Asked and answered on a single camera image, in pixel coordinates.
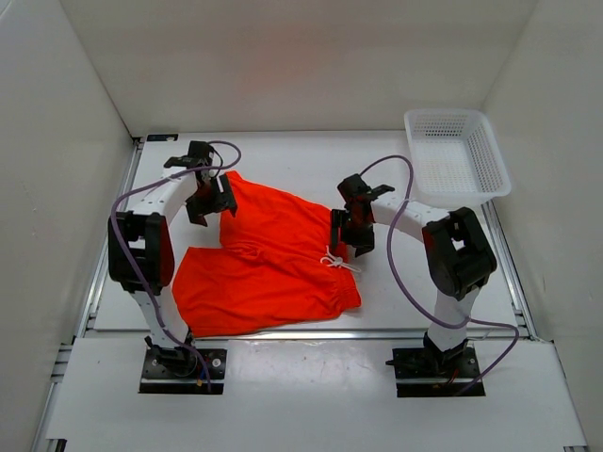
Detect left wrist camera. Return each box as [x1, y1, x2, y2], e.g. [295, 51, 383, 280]
[187, 140, 216, 168]

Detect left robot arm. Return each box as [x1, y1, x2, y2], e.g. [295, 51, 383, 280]
[107, 141, 237, 382]

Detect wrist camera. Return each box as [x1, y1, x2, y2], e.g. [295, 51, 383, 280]
[187, 140, 216, 168]
[337, 173, 372, 202]

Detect white plastic basket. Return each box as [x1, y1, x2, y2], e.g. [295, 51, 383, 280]
[404, 108, 512, 209]

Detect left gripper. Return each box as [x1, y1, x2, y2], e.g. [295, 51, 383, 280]
[184, 174, 236, 227]

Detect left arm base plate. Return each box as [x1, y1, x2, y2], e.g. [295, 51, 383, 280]
[139, 346, 227, 396]

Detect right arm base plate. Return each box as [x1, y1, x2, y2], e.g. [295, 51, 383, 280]
[385, 347, 486, 398]

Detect aluminium front rail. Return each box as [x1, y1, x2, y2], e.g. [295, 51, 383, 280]
[195, 327, 513, 341]

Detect orange shorts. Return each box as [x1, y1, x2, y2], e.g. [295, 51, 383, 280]
[171, 171, 362, 337]

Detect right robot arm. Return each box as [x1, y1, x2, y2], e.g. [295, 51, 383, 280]
[330, 174, 497, 377]

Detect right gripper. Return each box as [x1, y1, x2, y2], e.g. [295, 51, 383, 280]
[330, 208, 375, 257]

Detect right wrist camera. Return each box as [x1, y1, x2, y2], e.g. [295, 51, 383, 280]
[337, 173, 372, 202]

